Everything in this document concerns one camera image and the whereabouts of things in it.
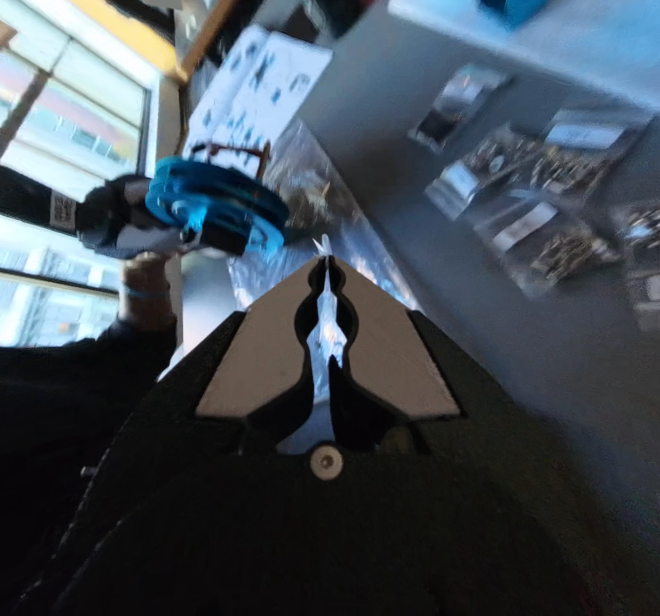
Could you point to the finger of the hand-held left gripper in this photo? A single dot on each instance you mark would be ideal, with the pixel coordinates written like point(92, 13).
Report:
point(138, 192)
point(149, 242)

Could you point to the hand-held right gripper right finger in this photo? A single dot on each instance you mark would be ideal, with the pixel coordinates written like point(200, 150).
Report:
point(397, 363)

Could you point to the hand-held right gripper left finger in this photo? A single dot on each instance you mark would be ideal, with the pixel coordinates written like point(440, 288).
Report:
point(258, 363)

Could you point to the blue round servo base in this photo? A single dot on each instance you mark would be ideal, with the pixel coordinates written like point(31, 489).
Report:
point(221, 208)

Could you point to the clear plastic film strip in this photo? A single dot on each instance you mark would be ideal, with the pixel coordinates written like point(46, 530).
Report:
point(322, 245)

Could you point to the person's left hand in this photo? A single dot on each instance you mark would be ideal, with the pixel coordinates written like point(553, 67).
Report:
point(147, 273)

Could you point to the blue wristband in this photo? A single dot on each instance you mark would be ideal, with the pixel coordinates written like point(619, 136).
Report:
point(147, 294)

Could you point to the window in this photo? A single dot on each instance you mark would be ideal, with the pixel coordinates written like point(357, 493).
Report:
point(67, 162)

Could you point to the printed instruction sheet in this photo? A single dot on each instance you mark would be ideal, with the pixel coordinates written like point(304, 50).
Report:
point(258, 90)

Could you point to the clear plastic bag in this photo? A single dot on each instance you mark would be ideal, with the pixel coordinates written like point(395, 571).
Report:
point(319, 188)

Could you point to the long wooden table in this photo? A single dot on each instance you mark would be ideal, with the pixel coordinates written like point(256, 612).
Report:
point(221, 12)

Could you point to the person's dark clothing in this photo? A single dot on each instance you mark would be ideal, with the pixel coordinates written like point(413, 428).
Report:
point(62, 420)

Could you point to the pile of small screw bags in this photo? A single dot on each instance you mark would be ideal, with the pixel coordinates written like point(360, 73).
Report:
point(557, 203)

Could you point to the white foam sheet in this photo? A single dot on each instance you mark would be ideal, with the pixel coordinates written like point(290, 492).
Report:
point(567, 33)

